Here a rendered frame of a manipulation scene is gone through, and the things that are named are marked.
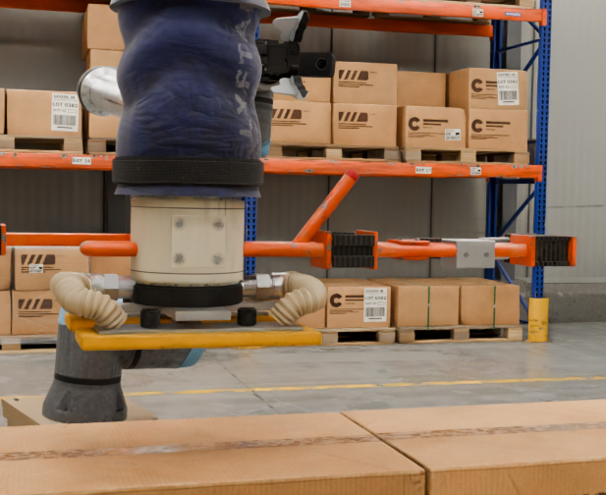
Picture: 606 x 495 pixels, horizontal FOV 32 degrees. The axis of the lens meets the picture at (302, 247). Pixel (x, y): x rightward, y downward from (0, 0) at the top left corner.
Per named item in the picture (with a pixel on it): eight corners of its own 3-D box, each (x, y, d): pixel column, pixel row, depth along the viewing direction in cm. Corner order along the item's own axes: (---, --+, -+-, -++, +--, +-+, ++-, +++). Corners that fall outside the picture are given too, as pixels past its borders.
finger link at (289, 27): (280, 10, 184) (268, 47, 191) (312, 13, 185) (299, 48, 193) (277, -3, 185) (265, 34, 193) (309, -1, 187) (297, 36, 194)
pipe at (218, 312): (80, 322, 143) (80, 280, 142) (65, 302, 166) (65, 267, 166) (318, 318, 153) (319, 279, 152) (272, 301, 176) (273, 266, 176)
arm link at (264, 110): (206, 155, 216) (210, 95, 215) (255, 160, 222) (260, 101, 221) (227, 155, 208) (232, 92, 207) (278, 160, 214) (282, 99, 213)
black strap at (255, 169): (122, 184, 144) (123, 154, 144) (103, 184, 167) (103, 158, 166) (281, 187, 151) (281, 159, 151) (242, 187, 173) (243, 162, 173)
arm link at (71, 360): (44, 364, 242) (51, 289, 240) (115, 363, 251) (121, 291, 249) (66, 380, 229) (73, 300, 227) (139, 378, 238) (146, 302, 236)
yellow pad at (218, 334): (81, 351, 141) (81, 314, 141) (74, 341, 150) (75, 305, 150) (322, 345, 151) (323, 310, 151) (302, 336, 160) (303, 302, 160)
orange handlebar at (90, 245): (4, 261, 148) (5, 236, 148) (0, 249, 177) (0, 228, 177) (581, 261, 176) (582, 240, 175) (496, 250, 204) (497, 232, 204)
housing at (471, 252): (456, 268, 169) (457, 240, 168) (438, 265, 175) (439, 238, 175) (496, 268, 171) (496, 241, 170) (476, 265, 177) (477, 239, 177)
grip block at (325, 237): (328, 270, 161) (328, 231, 160) (308, 265, 170) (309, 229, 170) (379, 270, 163) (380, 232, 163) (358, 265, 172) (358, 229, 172)
